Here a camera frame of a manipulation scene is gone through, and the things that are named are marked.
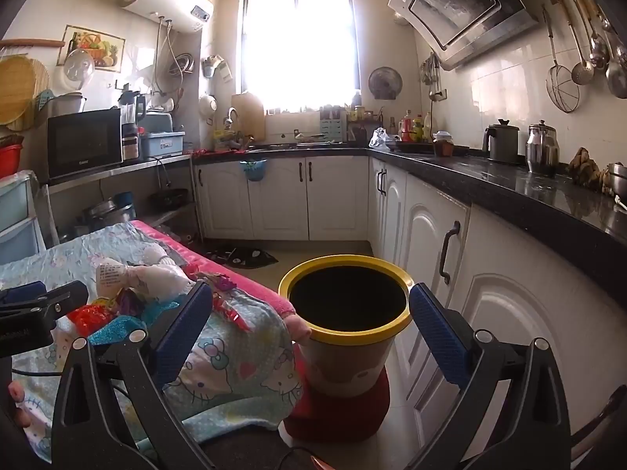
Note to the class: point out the white small fan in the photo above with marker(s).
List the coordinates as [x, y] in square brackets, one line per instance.
[79, 63]

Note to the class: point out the grey wall fan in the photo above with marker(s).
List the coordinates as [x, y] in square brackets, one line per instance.
[385, 83]

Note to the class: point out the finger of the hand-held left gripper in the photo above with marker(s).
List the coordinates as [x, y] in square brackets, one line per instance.
[22, 291]
[59, 303]

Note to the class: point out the clear plastic bag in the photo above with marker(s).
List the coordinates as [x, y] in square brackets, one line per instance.
[379, 138]

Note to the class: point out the brown knotted cloth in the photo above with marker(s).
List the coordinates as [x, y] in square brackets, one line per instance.
[588, 171]

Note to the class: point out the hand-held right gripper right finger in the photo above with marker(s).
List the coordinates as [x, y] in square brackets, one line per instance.
[441, 338]

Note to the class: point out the round bamboo tray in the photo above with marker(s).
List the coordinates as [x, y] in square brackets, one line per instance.
[17, 90]

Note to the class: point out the white bottle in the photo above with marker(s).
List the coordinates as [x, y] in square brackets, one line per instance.
[427, 127]

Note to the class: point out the steel faucet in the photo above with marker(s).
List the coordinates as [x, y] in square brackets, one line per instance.
[234, 116]

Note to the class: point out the black range hood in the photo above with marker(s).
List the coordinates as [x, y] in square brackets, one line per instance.
[455, 10]

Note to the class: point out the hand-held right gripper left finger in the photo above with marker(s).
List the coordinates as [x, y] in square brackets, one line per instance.
[181, 333]

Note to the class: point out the blue grey plastic box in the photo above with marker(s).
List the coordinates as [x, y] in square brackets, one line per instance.
[161, 142]

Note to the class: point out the steel shelf rack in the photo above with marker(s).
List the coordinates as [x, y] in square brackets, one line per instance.
[147, 162]

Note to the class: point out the white wrapper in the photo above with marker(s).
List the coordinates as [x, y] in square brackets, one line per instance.
[156, 281]

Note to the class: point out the printed cartoon blanket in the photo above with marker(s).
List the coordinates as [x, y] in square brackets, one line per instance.
[235, 352]

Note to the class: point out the window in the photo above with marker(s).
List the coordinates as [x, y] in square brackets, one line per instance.
[299, 44]

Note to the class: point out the steel bowl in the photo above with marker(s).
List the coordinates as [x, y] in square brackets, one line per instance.
[618, 176]

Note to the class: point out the red crinkled wrapper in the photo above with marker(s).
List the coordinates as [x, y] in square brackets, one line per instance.
[90, 318]

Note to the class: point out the wooden rolling pin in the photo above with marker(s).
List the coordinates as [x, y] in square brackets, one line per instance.
[29, 42]

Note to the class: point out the pink purple candy wrapper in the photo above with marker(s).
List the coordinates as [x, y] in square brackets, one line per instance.
[224, 285]

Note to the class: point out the grey electric kettle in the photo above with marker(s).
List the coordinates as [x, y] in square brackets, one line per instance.
[502, 144]

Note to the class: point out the black blender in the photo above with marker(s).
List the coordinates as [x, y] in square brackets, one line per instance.
[130, 112]

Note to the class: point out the fruit wall picture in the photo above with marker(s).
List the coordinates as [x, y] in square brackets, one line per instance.
[105, 41]

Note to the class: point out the yellow sponge pack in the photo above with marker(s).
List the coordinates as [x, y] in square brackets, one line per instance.
[225, 139]

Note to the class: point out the black wok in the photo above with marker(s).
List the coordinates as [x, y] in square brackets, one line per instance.
[169, 198]

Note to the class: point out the teal spatula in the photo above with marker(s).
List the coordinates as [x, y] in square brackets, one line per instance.
[45, 100]

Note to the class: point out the wall socket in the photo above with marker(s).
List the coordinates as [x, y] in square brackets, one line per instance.
[441, 95]

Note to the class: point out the plastic drawer cabinet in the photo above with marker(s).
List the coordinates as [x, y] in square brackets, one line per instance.
[14, 215]

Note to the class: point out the white pot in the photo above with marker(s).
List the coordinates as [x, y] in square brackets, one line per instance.
[68, 104]

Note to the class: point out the yellow bottle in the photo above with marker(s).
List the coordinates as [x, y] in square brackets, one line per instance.
[418, 129]

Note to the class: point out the white tissue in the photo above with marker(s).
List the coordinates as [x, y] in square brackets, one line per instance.
[156, 254]

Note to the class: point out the silver exhaust duct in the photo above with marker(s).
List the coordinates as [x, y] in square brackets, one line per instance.
[400, 18]

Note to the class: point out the blue hanging basket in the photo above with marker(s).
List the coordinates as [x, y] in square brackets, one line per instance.
[253, 171]

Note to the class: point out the black floor mat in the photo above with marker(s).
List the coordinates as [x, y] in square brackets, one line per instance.
[245, 257]

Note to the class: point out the brown jar white lid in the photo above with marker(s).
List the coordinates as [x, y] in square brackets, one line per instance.
[443, 147]

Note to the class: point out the purple yellow candy wrapper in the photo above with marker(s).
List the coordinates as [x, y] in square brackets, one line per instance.
[128, 301]

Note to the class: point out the red bottle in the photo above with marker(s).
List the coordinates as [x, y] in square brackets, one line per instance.
[407, 129]

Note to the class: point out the red stool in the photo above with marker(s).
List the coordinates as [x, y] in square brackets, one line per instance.
[338, 416]

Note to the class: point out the steel spoon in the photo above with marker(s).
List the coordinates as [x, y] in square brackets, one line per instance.
[598, 56]

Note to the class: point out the black stove tray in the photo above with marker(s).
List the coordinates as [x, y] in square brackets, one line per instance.
[411, 147]

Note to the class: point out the person's left hand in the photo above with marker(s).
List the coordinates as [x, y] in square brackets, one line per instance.
[17, 391]

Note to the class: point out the black microwave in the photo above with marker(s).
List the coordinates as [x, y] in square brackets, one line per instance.
[83, 142]

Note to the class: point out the blue can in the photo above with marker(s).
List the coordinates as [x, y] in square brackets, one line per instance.
[125, 203]

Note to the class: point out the wooden cutting board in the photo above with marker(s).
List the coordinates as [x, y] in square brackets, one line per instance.
[250, 115]

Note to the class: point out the red snack wrapper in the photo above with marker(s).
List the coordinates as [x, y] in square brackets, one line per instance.
[235, 313]

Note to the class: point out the slotted steel ladle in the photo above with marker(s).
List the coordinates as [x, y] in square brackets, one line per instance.
[583, 73]

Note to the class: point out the small hanging utensils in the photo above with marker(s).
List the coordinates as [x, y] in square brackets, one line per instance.
[431, 71]

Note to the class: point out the steel pot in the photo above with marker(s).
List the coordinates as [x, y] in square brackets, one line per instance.
[105, 213]

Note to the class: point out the red basin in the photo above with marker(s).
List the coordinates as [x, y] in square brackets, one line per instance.
[10, 161]

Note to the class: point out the yellow-rimmed bin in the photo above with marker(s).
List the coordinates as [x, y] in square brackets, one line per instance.
[343, 367]

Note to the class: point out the teal wall holder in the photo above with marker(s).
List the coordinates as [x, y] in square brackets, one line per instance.
[211, 67]

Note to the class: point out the white hanging colander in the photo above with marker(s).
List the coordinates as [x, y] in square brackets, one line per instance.
[208, 105]

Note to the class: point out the hanging steel basins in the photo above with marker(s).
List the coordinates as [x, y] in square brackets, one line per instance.
[182, 66]

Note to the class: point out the small red candy wrapper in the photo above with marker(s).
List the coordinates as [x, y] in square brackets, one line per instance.
[200, 271]

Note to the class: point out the steel kettle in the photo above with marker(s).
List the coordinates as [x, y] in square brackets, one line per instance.
[541, 152]

